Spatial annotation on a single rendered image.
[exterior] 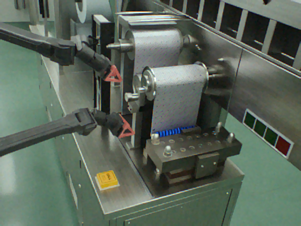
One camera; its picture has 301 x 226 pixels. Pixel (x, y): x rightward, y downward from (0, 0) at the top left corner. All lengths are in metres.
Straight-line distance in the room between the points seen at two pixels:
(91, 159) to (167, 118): 0.39
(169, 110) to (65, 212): 1.35
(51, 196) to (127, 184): 1.32
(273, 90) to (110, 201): 0.74
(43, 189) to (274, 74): 1.98
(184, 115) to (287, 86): 0.48
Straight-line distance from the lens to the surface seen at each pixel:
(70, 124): 1.14
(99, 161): 1.43
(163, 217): 1.39
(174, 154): 1.29
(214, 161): 1.37
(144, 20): 1.50
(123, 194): 1.28
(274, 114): 1.23
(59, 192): 2.60
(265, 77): 1.24
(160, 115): 1.36
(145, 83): 1.31
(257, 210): 2.68
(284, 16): 1.18
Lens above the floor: 1.81
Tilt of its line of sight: 30 degrees down
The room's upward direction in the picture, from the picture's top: 6 degrees clockwise
